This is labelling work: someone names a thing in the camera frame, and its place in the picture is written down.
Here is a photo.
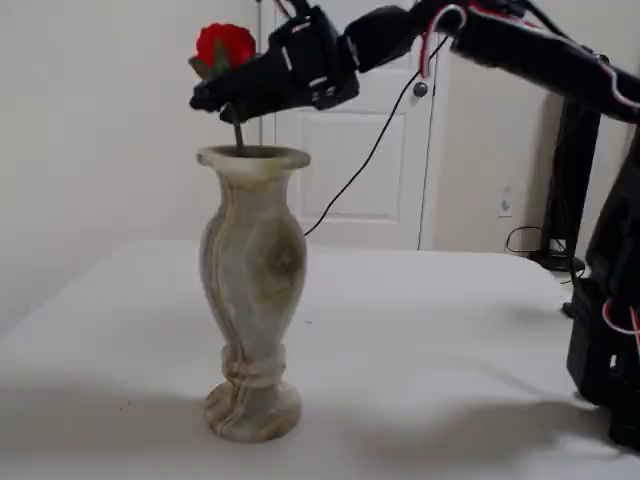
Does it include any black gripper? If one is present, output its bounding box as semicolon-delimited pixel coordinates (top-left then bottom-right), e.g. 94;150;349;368
188;6;361;126

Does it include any red artificial rose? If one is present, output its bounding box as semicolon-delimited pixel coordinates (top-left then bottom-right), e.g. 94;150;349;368
188;22;259;154

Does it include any beige marble vase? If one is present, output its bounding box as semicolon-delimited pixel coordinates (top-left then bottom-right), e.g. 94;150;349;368
195;144;312;445

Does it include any white panel door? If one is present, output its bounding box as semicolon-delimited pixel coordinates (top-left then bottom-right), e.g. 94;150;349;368
259;0;451;251

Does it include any black upright stand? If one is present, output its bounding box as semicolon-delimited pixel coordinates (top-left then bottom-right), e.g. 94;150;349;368
529;97;601;274

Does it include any thin black cable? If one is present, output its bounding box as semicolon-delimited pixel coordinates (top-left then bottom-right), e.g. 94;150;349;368
303;34;450;237

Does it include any red white servo wire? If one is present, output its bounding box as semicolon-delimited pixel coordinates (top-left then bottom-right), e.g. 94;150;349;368
418;3;469;80
514;19;640;109
601;298;640;347

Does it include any looped black floor cable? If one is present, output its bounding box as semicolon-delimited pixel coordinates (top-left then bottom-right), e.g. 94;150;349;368
506;226;547;256

